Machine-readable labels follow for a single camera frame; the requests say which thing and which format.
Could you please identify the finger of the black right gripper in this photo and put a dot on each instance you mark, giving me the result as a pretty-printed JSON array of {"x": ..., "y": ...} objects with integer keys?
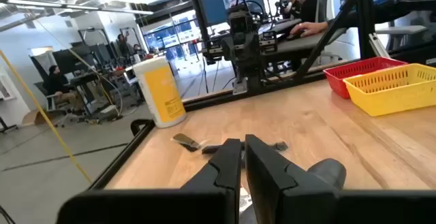
[
  {"x": 248, "y": 48},
  {"x": 237, "y": 48}
]

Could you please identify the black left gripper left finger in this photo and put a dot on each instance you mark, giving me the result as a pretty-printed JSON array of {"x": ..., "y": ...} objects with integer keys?
[{"x": 204, "y": 203}]

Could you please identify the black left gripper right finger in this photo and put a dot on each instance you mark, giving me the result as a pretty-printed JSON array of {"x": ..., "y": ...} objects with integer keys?
[{"x": 289, "y": 203}]

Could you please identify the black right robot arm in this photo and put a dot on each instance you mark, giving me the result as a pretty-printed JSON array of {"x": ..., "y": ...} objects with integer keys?
[{"x": 250, "y": 77}]

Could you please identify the grey desk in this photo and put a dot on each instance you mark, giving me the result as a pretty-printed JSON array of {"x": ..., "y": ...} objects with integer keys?
[{"x": 299, "y": 45}]

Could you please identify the person's hand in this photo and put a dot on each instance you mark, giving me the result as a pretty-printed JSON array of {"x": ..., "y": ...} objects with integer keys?
[{"x": 308, "y": 29}]

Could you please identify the person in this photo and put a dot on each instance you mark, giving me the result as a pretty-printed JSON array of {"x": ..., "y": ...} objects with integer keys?
[
  {"x": 122, "y": 45},
  {"x": 138, "y": 51},
  {"x": 56, "y": 84},
  {"x": 308, "y": 4},
  {"x": 292, "y": 4}
]

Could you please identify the yellow white wipes canister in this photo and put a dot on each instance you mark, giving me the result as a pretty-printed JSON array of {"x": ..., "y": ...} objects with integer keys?
[{"x": 160, "y": 94}]

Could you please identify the red plastic basket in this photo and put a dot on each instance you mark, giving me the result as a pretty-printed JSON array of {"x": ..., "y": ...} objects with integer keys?
[{"x": 354, "y": 71}]

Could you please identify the yellow plastic basket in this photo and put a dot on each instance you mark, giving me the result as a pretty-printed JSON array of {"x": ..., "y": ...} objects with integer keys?
[{"x": 391, "y": 96}]

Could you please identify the long ceiling light strip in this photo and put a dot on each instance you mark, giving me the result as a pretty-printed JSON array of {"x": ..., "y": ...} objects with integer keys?
[{"x": 78, "y": 7}]

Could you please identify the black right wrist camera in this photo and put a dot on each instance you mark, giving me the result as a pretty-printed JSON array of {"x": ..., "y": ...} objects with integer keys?
[{"x": 240, "y": 23}]

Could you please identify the black aluminium table frame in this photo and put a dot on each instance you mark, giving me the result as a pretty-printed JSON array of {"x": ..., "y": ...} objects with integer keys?
[{"x": 211, "y": 98}]

